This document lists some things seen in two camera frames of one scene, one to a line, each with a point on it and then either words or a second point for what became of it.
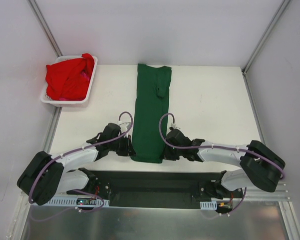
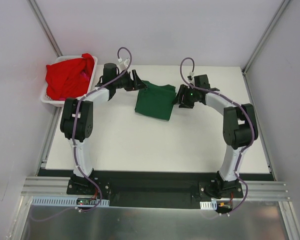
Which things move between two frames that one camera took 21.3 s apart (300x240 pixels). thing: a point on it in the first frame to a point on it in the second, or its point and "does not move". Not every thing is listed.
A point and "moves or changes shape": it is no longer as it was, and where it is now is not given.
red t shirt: (67, 80) does not move
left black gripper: (126, 147) to (134, 80)
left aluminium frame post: (46, 28) does not move
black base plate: (149, 189) does not move
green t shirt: (152, 89) moves or changes shape
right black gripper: (168, 151) to (182, 97)
